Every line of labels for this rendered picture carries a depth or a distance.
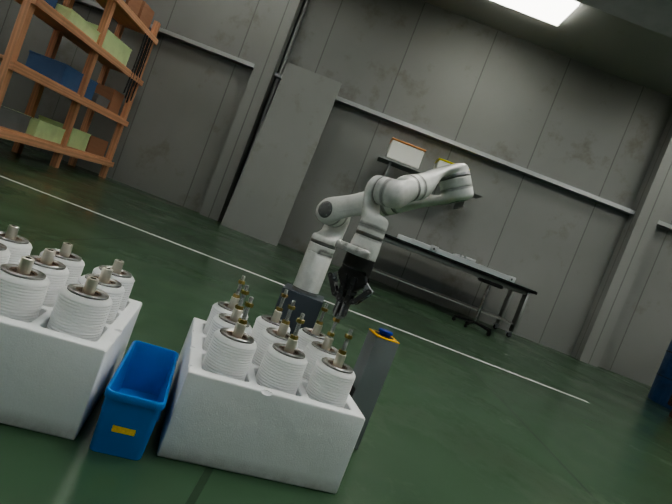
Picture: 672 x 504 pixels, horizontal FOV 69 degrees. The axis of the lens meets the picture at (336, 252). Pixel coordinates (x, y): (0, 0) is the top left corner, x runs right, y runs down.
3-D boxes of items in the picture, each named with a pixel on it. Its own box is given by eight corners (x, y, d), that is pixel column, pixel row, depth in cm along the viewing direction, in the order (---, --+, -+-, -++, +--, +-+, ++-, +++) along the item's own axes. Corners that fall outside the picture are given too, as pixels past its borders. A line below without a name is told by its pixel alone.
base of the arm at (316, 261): (293, 285, 170) (310, 239, 169) (318, 295, 170) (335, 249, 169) (290, 288, 161) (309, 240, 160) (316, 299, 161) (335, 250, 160)
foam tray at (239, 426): (170, 378, 132) (193, 316, 132) (303, 412, 143) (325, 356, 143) (156, 456, 95) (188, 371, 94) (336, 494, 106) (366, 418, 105)
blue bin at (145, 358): (117, 385, 117) (134, 338, 117) (162, 397, 120) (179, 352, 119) (82, 451, 88) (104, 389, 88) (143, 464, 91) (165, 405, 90)
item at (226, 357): (234, 429, 102) (264, 349, 102) (189, 423, 98) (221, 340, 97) (222, 406, 111) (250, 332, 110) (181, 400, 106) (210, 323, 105)
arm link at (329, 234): (336, 200, 170) (319, 246, 171) (321, 193, 162) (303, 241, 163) (357, 207, 165) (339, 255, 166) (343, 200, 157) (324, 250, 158)
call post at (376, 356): (328, 431, 137) (368, 328, 136) (350, 437, 139) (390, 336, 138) (334, 444, 130) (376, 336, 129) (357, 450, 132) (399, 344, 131)
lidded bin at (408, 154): (414, 173, 735) (421, 154, 734) (419, 169, 693) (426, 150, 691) (382, 160, 735) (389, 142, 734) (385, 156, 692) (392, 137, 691)
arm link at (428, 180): (419, 165, 122) (426, 198, 123) (473, 159, 141) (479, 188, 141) (391, 173, 129) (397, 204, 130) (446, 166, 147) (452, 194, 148)
